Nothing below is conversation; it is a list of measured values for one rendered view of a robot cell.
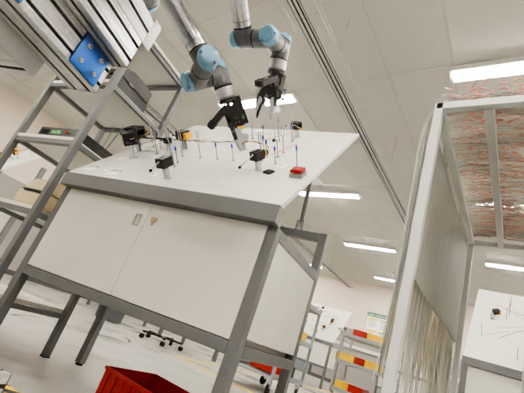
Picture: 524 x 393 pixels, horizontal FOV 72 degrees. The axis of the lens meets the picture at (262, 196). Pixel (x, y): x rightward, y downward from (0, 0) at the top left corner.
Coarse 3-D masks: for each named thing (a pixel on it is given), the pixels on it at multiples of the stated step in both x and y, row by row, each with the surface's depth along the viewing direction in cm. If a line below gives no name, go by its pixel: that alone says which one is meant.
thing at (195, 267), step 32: (160, 224) 147; (192, 224) 141; (224, 224) 135; (256, 224) 130; (160, 256) 139; (192, 256) 134; (224, 256) 129; (256, 256) 124; (128, 288) 138; (160, 288) 132; (192, 288) 127; (224, 288) 123; (192, 320) 122; (224, 320) 117
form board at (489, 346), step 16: (480, 304) 360; (496, 304) 356; (512, 304) 352; (480, 320) 340; (496, 320) 337; (512, 320) 333; (480, 336) 323; (496, 336) 320; (512, 336) 317; (464, 352) 310; (480, 352) 307; (496, 352) 304; (512, 352) 301; (464, 368) 298; (480, 368) 293; (496, 368) 288; (512, 368) 288; (464, 384) 293; (480, 384) 289; (496, 384) 285; (512, 384) 280
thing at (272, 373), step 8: (312, 304) 457; (312, 312) 428; (320, 312) 433; (304, 336) 418; (312, 336) 424; (304, 344) 400; (312, 344) 420; (240, 360) 382; (248, 368) 355; (256, 368) 379; (264, 368) 371; (272, 368) 367; (280, 368) 363; (304, 368) 411; (264, 376) 345; (272, 376) 342; (304, 376) 409; (264, 392) 339; (296, 392) 398
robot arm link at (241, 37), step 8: (232, 0) 139; (240, 0) 139; (232, 8) 141; (240, 8) 140; (248, 8) 143; (232, 16) 144; (240, 16) 142; (248, 16) 144; (232, 24) 147; (240, 24) 144; (248, 24) 145; (232, 32) 149; (240, 32) 146; (248, 32) 146; (232, 40) 150; (240, 40) 148; (248, 40) 147; (240, 48) 152; (248, 48) 151
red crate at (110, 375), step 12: (108, 372) 148; (120, 372) 155; (132, 372) 159; (144, 372) 164; (108, 384) 144; (120, 384) 141; (132, 384) 138; (144, 384) 165; (156, 384) 167; (168, 384) 163
